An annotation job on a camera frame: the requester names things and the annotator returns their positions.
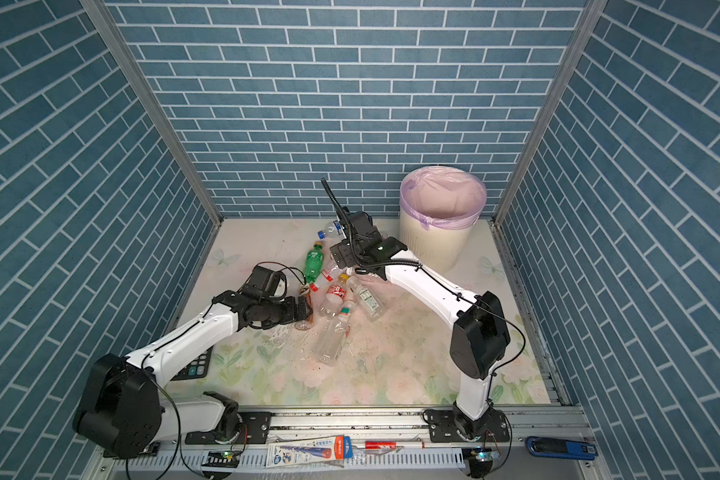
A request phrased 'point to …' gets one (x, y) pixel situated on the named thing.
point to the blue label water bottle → (333, 229)
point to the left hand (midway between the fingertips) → (302, 313)
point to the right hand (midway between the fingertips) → (350, 239)
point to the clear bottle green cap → (333, 334)
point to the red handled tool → (380, 445)
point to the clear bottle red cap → (332, 271)
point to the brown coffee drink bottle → (304, 325)
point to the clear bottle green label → (369, 301)
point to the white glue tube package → (309, 451)
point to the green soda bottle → (314, 262)
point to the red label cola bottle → (334, 297)
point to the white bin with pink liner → (439, 207)
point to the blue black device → (582, 449)
